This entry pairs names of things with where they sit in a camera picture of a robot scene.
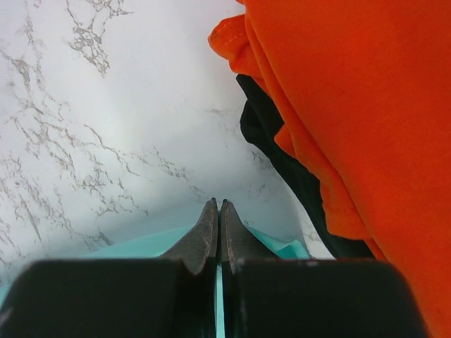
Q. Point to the orange folded t shirt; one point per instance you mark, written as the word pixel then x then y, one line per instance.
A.
pixel 363 88

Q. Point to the black folded t shirt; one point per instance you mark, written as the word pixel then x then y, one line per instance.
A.
pixel 259 123

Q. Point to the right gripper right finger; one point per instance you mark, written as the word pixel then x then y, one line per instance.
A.
pixel 236 242

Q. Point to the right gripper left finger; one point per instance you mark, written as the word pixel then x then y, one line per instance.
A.
pixel 195 255

